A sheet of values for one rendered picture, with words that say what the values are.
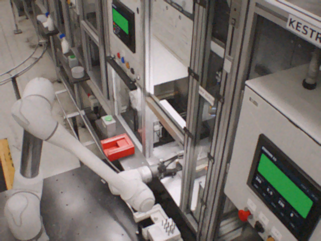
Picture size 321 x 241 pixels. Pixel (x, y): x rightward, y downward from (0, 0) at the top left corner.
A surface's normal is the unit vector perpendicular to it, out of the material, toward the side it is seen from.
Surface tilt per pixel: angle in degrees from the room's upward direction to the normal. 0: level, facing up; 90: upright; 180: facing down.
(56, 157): 0
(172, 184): 0
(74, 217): 0
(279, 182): 90
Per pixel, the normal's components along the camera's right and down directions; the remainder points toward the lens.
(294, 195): -0.89, 0.28
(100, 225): 0.02, -0.78
